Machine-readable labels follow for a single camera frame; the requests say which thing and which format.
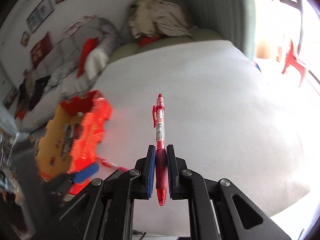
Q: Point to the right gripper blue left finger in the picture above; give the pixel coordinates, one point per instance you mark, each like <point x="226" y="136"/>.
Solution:
<point x="146" y="167"/>

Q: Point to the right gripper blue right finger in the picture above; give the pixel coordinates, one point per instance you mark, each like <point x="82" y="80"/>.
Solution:
<point x="175" y="166"/>

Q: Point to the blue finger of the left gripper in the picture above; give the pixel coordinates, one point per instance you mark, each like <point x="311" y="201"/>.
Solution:
<point x="84" y="174"/>

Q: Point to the red gel pen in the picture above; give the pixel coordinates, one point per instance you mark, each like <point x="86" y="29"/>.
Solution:
<point x="158" y="113"/>

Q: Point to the red patterned pen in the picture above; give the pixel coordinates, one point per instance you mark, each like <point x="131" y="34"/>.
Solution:
<point x="111" y="165"/>

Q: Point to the red cardboard box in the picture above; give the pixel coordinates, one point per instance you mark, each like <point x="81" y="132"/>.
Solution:
<point x="72" y="136"/>

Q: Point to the grey sofa with throw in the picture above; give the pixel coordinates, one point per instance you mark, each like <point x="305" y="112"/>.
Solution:
<point x="54" y="80"/>

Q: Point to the green armchair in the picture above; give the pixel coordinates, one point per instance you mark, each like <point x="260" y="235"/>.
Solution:
<point x="144" y="44"/>

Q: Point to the red cushion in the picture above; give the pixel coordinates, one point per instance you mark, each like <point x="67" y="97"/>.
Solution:
<point x="89" y="45"/>

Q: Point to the red embroidered pillow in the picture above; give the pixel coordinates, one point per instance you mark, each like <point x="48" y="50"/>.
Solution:
<point x="40" y="50"/>

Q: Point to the beige clothes pile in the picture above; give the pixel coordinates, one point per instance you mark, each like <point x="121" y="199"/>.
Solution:
<point x="157" y="17"/>

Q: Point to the red plastic chair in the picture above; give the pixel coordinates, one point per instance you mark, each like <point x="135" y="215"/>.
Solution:
<point x="291" y="60"/>

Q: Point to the green curtain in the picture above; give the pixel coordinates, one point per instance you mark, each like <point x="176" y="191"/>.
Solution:
<point x="234" y="20"/>

